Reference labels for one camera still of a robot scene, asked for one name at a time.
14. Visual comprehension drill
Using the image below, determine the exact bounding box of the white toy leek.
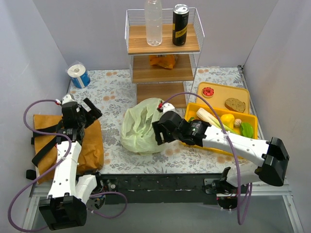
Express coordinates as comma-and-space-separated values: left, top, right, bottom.
196, 108, 237, 134

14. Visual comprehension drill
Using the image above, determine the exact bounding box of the blue wrapped toilet paper roll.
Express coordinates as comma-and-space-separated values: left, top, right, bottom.
66, 61, 90, 89

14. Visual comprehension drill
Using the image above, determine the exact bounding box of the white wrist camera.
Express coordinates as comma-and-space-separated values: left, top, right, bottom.
157, 102, 175, 114
55, 94, 76, 105

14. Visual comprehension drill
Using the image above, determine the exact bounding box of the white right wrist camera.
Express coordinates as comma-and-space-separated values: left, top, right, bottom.
157, 102, 175, 114

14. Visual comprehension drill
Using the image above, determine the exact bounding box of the clear plastic water bottle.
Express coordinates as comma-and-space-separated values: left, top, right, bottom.
144, 0, 162, 47

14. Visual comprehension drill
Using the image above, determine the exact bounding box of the wire and wood shelf rack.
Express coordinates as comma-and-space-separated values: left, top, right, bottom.
124, 7, 205, 109

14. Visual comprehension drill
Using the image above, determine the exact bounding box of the red toy donut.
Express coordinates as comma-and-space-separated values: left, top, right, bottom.
202, 87, 214, 98

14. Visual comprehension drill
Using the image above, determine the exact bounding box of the white toy garlic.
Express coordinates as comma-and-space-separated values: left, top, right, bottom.
234, 118, 242, 128

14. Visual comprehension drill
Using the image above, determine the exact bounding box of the yellow toy bell pepper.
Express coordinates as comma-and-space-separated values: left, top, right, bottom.
220, 114, 235, 129

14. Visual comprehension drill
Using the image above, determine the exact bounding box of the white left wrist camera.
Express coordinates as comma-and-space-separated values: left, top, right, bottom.
55, 94, 76, 105

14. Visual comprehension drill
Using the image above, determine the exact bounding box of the green toy leaf vegetable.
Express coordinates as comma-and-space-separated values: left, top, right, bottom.
240, 122, 254, 138

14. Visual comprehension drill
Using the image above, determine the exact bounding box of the floral patterned table mat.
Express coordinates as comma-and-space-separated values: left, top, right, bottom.
69, 69, 235, 174

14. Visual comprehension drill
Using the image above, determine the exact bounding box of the yellow plastic bin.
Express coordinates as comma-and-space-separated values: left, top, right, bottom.
184, 103, 258, 156

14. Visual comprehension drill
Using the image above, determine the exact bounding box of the yellow flat tray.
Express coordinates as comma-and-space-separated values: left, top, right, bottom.
197, 82, 250, 114

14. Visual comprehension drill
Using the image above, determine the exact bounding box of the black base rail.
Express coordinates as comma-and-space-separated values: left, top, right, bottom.
100, 173, 238, 210

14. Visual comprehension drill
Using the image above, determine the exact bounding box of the black and gold drink can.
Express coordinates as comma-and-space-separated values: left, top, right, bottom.
172, 4, 189, 46

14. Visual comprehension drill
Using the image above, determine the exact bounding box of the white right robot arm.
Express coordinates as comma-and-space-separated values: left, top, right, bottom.
152, 111, 290, 193

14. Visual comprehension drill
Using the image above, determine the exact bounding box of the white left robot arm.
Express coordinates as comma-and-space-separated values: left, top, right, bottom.
39, 94, 102, 231

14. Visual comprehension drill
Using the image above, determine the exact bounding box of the brown bread slice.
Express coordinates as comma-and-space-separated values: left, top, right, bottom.
225, 98, 246, 113

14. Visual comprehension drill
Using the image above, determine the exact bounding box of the orange snack packet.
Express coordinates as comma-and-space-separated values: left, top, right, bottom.
149, 54, 179, 69

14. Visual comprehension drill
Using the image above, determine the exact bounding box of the light green plastic bag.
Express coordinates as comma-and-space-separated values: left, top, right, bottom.
121, 98, 164, 155

